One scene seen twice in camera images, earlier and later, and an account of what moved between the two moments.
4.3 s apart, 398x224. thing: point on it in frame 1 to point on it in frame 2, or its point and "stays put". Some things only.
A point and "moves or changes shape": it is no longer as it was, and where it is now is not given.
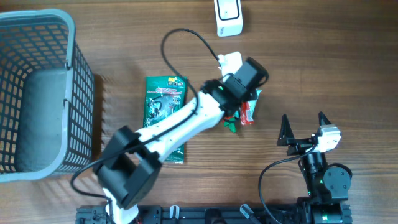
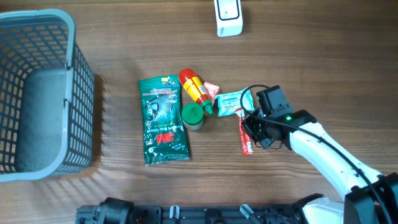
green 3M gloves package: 163,96 stays put
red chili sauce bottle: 229,121 to 195,87
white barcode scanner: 229,17 stays put
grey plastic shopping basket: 47,96 stays put
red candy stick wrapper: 247,114 moves or changes shape
